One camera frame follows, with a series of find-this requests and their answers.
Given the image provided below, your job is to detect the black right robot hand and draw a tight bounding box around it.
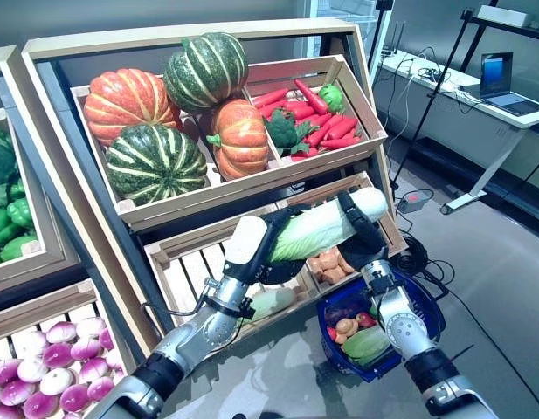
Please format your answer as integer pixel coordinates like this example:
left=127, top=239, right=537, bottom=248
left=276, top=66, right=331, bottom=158
left=336, top=187, right=390, bottom=274

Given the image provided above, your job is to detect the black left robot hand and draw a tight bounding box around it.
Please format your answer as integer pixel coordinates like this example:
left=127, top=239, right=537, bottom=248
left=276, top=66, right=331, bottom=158
left=223, top=207, right=312, bottom=285

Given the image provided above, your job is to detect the green white napa cabbage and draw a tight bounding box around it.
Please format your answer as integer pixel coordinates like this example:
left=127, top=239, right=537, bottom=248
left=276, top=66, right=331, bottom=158
left=268, top=186, right=389, bottom=264
left=341, top=325, right=395, bottom=367
left=238, top=285, right=298, bottom=324

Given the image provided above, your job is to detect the blue plastic shopping basket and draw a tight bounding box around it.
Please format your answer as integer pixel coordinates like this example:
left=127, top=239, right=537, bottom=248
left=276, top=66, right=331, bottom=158
left=315, top=270, right=447, bottom=384

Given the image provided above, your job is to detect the large slatted wooden crate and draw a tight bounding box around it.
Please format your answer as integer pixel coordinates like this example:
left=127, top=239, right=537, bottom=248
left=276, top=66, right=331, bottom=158
left=142, top=198, right=322, bottom=346

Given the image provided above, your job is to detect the dark purple eggplant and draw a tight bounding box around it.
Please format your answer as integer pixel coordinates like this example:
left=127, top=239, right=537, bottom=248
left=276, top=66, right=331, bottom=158
left=323, top=303, right=360, bottom=324

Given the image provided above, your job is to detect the grey power strip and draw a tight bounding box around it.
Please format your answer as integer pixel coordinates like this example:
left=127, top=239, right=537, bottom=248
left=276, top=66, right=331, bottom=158
left=395, top=189, right=435, bottom=214

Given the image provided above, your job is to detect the tan ginger root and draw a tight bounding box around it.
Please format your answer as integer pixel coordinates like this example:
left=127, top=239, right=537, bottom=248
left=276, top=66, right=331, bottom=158
left=334, top=317, right=360, bottom=346

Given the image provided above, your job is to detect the wooden pumpkin crate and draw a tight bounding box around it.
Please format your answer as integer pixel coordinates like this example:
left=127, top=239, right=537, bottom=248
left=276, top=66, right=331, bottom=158
left=70, top=72, right=283, bottom=228

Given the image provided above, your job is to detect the wooden carrot crate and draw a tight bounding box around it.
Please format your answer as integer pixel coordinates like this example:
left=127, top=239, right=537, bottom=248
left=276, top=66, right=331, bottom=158
left=242, top=54, right=388, bottom=174

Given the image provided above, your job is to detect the small orange pumpkin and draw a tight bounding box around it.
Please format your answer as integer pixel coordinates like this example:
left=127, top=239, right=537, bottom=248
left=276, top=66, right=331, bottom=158
left=206, top=99, right=270, bottom=181

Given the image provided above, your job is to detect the black tripod stand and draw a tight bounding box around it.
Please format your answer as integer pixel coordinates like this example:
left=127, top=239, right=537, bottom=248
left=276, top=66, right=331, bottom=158
left=367, top=0, right=395, bottom=71
left=387, top=0, right=501, bottom=193

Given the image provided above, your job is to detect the dark green broccoli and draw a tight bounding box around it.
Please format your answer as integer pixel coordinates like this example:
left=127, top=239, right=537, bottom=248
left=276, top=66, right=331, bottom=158
left=0, top=121, right=19, bottom=189
left=264, top=108, right=318, bottom=157

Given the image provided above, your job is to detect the green striped pumpkin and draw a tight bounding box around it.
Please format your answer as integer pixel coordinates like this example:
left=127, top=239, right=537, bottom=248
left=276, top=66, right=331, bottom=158
left=162, top=32, right=250, bottom=115
left=105, top=124, right=209, bottom=207

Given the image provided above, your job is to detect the light green leafy vegetable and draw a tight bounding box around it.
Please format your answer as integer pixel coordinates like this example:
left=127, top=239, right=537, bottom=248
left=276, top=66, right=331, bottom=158
left=317, top=83, right=345, bottom=115

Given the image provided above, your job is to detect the white office desk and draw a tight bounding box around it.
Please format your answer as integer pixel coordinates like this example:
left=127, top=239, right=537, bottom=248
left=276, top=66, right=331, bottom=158
left=377, top=50, right=539, bottom=216

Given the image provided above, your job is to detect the large orange pumpkin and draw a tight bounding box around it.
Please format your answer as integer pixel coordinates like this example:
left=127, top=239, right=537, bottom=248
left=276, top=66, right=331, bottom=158
left=83, top=68, right=183, bottom=148

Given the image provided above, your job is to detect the black router with antennas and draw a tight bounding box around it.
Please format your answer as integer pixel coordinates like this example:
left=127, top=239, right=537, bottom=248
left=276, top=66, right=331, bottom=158
left=381, top=19, right=408, bottom=58

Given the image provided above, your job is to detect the wooden onion crate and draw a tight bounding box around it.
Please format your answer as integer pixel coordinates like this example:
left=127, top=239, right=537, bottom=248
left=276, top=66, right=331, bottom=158
left=0, top=278, right=139, bottom=419

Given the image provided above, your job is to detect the wooden vegetable display shelf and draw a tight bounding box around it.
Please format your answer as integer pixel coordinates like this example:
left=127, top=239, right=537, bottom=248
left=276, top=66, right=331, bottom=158
left=20, top=17, right=399, bottom=350
left=0, top=43, right=142, bottom=419

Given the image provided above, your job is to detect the open grey laptop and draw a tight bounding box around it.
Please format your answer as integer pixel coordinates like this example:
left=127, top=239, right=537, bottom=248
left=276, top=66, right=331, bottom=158
left=460, top=52, right=539, bottom=118

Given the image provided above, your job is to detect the white flat box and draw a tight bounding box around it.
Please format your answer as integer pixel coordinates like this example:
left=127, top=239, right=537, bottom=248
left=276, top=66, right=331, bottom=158
left=476, top=4, right=532, bottom=28

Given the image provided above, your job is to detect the black metal rack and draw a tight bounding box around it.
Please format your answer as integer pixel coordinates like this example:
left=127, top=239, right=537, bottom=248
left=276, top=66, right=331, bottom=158
left=460, top=0, right=539, bottom=75

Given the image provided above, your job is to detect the coiled black cable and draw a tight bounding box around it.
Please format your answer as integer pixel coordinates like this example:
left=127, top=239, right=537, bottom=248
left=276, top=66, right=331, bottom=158
left=389, top=233, right=452, bottom=300

